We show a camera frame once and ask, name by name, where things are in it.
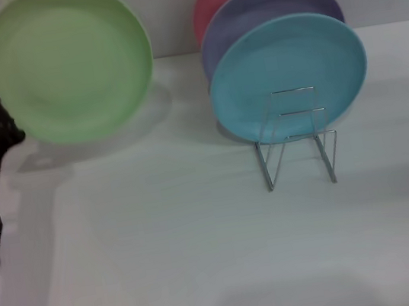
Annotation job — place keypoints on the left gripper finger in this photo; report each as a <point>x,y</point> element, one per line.
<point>1,121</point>

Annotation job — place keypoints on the green round plate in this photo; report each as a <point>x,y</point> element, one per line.
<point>68,65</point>

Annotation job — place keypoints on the purple round plate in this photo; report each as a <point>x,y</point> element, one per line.
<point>246,19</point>

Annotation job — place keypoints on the blue round plate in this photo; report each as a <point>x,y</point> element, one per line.
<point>283,60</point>

